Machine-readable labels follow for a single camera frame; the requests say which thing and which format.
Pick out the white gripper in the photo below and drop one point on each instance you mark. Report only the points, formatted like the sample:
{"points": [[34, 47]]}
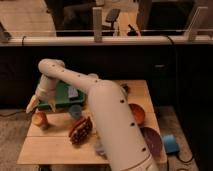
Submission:
{"points": [[45, 91]]}

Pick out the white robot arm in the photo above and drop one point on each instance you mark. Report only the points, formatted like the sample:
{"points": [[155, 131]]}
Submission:
{"points": [[122, 140]]}

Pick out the red yellow apple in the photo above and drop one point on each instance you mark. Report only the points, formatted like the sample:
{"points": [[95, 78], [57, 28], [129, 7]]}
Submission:
{"points": [[39, 119]]}

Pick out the blue metal cup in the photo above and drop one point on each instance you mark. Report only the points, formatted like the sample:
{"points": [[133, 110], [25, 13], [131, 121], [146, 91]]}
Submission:
{"points": [[75, 111]]}

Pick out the green tray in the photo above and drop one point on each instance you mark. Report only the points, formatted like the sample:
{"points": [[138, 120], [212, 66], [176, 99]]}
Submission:
{"points": [[61, 97]]}

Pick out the white paper label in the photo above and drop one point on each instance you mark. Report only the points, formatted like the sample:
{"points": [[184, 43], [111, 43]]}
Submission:
{"points": [[72, 92]]}

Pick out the red brown toy food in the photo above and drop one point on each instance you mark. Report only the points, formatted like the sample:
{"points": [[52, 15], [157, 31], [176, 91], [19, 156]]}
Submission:
{"points": [[80, 131]]}

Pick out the small pale purple object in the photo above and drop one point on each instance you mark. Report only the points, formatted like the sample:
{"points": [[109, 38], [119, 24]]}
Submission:
{"points": [[99, 149]]}

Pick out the orange bowl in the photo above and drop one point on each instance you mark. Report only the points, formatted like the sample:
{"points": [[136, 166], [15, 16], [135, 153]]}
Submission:
{"points": [[138, 113]]}

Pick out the purple plate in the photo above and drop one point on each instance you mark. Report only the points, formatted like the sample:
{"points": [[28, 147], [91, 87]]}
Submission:
{"points": [[153, 140]]}

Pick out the blue cylinder on floor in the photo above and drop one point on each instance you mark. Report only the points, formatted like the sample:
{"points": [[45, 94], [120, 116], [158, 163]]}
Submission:
{"points": [[170, 144]]}

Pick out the white horizontal rail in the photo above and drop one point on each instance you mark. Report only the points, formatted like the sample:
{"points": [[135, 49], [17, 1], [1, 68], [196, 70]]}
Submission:
{"points": [[106, 41]]}

